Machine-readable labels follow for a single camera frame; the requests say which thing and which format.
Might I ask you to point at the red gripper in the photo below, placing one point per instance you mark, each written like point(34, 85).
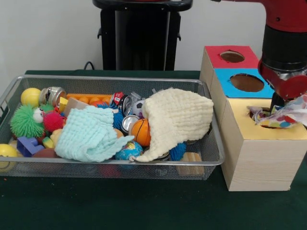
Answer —
point(288, 86)

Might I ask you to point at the multicoloured patterned cloth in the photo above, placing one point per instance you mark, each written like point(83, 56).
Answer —
point(285, 115)

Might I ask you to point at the cream waffle cloth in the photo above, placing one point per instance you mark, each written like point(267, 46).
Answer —
point(176, 117)

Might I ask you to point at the mint waffle cloth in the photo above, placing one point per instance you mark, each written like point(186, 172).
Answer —
point(90, 136)

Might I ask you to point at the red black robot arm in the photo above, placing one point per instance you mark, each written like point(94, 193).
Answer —
point(285, 33)

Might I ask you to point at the wooden box with three holes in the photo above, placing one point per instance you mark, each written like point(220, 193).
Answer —
point(259, 158)

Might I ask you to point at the shallow clear mesh bin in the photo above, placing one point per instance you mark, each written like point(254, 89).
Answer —
point(96, 170)

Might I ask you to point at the blue spiky ball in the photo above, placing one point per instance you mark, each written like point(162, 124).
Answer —
point(177, 151)

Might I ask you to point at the small soccer ball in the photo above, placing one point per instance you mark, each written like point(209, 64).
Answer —
point(138, 108)

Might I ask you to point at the orange toy basketball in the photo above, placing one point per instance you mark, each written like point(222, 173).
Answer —
point(139, 133)

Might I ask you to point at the blue globe ball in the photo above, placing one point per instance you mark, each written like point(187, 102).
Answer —
point(131, 151)

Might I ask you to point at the orange toy brick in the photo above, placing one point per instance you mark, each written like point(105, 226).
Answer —
point(88, 99)

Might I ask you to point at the crushed silver drink can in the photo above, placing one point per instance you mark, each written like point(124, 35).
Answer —
point(54, 94)

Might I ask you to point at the red spiky ball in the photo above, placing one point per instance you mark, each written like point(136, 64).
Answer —
point(53, 121)

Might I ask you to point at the yellow ball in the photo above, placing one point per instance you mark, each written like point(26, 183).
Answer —
point(6, 153)
point(30, 97)

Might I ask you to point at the purple toy block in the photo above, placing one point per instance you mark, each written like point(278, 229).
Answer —
point(28, 146)

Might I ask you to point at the green spiky ball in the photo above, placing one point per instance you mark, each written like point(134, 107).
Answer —
point(24, 122)

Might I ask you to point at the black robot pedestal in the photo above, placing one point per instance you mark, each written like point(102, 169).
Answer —
point(139, 38)

